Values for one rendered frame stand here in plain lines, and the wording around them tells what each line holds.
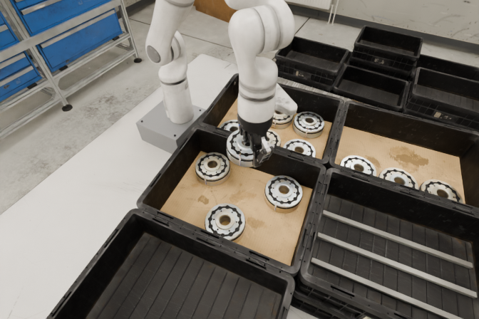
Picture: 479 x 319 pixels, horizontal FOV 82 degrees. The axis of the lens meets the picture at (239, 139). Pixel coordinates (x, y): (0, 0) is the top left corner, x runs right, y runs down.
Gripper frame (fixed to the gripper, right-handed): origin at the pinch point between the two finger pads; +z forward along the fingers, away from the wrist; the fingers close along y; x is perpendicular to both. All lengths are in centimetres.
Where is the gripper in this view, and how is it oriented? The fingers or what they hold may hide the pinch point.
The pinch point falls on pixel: (252, 154)
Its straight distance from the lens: 67.4
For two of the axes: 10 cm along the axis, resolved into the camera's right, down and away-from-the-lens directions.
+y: 4.2, 6.7, -6.1
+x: 9.1, -3.1, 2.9
